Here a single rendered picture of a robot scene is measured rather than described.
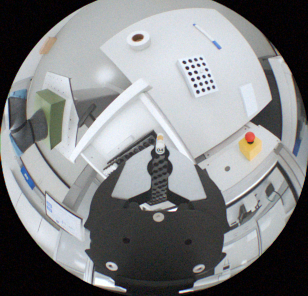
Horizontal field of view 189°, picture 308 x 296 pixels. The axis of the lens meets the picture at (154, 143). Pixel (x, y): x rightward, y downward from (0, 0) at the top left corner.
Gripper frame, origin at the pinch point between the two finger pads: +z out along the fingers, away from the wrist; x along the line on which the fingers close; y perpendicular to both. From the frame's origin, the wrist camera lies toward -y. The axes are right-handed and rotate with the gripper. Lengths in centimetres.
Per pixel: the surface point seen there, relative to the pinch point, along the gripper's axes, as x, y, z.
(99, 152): -19.9, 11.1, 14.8
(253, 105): 39.1, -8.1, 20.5
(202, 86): 11.9, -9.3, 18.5
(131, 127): -7.6, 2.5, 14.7
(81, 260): -103, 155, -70
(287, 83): 63, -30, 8
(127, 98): -5.3, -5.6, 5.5
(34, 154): -334, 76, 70
